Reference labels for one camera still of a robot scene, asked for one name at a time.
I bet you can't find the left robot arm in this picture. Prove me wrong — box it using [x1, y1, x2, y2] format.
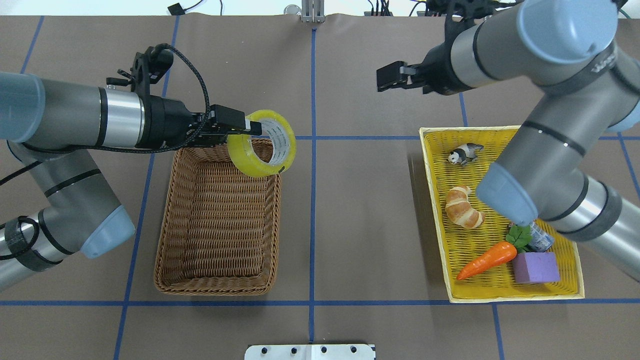
[1, 70, 263, 290]

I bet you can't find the orange toy carrot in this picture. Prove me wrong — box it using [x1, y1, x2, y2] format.
[455, 224, 533, 281]

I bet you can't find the small black usb hub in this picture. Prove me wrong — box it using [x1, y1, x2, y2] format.
[167, 3, 186, 16]

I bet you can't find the aluminium frame post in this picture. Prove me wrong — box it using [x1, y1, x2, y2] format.
[301, 0, 326, 24]

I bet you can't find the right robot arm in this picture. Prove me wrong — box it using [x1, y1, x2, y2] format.
[376, 0, 639, 280]

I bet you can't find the yellow woven basket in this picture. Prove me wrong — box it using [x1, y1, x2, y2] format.
[419, 125, 585, 303]

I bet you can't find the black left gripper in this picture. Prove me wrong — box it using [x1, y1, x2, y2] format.
[135, 95, 263, 150]

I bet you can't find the clear yellowish tape roll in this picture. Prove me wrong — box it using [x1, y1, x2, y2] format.
[227, 109, 297, 178]

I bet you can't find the purple foam block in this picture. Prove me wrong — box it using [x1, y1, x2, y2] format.
[512, 251, 561, 284]

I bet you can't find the toy croissant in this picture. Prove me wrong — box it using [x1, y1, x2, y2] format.
[445, 185, 486, 230]

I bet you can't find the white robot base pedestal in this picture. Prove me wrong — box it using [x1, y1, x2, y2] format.
[244, 343, 377, 360]

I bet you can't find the brown wicker basket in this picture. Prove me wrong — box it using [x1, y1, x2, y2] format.
[153, 145, 282, 296]

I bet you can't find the toy panda figure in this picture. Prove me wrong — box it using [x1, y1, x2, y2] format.
[446, 142, 485, 167]

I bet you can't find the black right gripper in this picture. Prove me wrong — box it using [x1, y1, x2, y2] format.
[375, 42, 473, 96]

